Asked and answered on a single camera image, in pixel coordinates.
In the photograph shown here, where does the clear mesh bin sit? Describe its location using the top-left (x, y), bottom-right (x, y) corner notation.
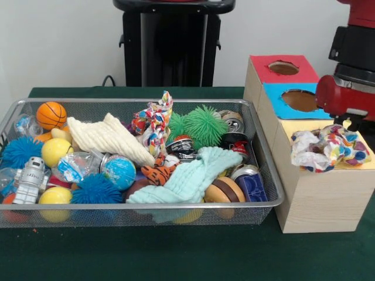
top-left (0, 98), bottom-right (285, 229)

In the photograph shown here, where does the blue globe ball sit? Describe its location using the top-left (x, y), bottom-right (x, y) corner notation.
top-left (101, 155), bottom-right (137, 191)

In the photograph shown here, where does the yellow foam ball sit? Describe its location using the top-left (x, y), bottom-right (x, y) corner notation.
top-left (40, 137), bottom-right (74, 168)

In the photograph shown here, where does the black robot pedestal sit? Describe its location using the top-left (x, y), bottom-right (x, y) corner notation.
top-left (112, 0), bottom-right (237, 87)

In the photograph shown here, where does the cream ribbed cloth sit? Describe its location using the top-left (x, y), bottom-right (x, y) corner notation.
top-left (66, 112), bottom-right (155, 167)

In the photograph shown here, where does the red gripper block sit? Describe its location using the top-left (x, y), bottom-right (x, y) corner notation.
top-left (315, 74), bottom-right (375, 129)

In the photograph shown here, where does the green spiky rubber ball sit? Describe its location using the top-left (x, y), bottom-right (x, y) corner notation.
top-left (167, 105), bottom-right (229, 147)

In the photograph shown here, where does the dark green table cloth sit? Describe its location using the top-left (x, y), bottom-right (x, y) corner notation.
top-left (0, 86), bottom-right (375, 281)

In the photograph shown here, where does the mint green cloth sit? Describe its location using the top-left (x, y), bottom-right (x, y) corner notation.
top-left (125, 146), bottom-right (244, 205)

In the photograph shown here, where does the knotted colourful dotted cloth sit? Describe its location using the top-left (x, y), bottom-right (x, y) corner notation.
top-left (131, 90), bottom-right (174, 156)

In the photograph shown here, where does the orange toy basketball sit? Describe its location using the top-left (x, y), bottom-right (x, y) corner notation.
top-left (36, 101), bottom-right (68, 131)

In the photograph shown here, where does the blue spiky rubber ball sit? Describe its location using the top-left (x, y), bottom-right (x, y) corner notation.
top-left (71, 173), bottom-right (124, 205)

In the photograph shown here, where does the wooden box with three holes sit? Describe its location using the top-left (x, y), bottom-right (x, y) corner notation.
top-left (243, 54), bottom-right (375, 234)

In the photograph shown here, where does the white toy robot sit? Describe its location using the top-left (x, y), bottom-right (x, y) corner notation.
top-left (12, 156), bottom-right (49, 205)

